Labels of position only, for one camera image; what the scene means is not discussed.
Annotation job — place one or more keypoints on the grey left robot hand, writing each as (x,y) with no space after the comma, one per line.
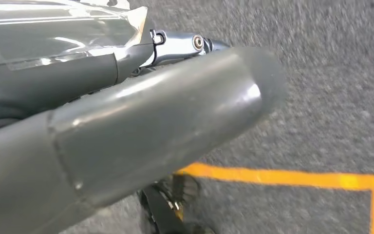
(125,129)

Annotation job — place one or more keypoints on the black robot foot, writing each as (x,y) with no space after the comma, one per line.
(161,210)

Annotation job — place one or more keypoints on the yellow floor tape square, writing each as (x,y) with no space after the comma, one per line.
(271,177)

